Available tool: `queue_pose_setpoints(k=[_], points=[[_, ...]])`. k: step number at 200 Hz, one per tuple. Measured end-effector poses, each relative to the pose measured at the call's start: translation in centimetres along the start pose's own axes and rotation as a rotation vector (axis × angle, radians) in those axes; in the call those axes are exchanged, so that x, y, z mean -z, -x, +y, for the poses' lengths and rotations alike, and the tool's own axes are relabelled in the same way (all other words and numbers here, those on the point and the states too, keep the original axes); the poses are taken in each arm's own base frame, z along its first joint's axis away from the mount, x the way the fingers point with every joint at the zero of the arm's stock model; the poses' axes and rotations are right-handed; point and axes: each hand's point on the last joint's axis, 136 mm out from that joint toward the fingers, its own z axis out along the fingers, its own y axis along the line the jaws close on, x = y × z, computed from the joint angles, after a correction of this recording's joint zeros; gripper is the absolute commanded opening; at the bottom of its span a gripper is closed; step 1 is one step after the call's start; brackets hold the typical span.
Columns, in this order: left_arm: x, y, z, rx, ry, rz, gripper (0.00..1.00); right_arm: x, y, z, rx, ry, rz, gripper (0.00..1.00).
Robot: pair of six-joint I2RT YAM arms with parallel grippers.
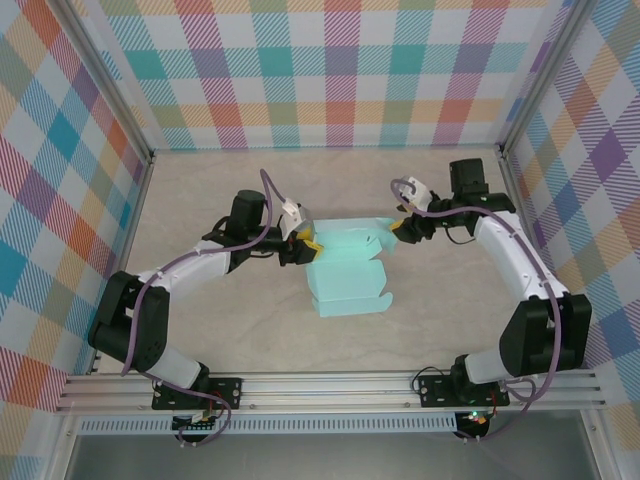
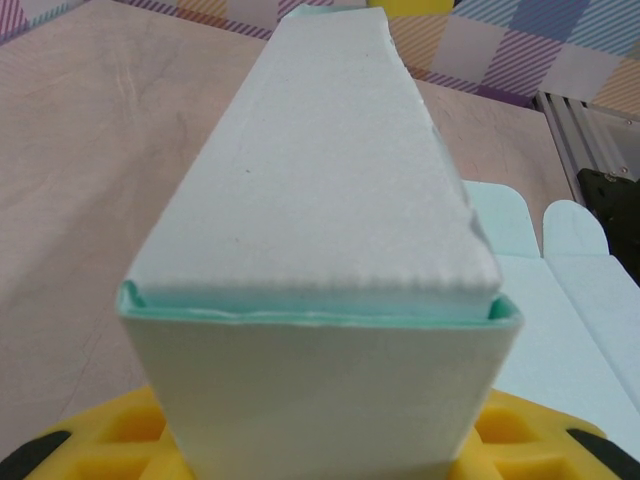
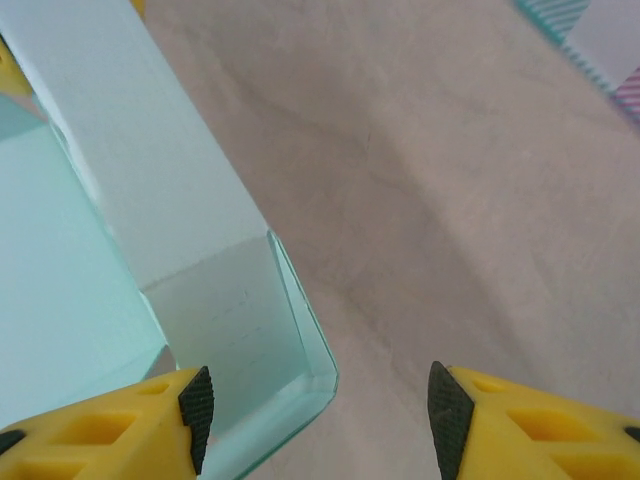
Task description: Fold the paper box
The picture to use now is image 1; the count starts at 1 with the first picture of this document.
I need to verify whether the light blue paper box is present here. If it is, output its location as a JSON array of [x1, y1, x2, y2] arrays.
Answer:
[[304, 215, 399, 319]]

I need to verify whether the thin black gripper wire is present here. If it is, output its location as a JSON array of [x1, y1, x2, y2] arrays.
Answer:
[[445, 227, 479, 247]]

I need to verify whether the aluminium side rail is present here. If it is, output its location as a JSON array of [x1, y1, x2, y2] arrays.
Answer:
[[499, 149, 574, 370], [88, 152, 157, 375]]

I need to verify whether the aluminium mounting rail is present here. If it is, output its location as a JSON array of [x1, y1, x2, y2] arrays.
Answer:
[[54, 370, 609, 414]]

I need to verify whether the aluminium frame post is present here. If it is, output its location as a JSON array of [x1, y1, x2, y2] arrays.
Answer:
[[497, 0, 589, 154], [57, 0, 155, 164]]

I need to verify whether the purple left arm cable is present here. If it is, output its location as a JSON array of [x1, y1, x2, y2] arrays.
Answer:
[[119, 168, 301, 449]]

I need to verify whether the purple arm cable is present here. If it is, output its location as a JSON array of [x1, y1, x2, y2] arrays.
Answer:
[[119, 168, 301, 449], [389, 177, 564, 444]]

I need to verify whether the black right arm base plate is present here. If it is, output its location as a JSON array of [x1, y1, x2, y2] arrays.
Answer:
[[417, 374, 511, 409]]

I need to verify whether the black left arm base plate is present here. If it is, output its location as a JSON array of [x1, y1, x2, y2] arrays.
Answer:
[[152, 377, 244, 411]]

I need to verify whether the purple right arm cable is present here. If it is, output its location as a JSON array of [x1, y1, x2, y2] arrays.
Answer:
[[389, 177, 564, 444]]

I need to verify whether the slotted grey cable duct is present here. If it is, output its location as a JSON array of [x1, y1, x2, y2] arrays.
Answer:
[[77, 412, 459, 436]]

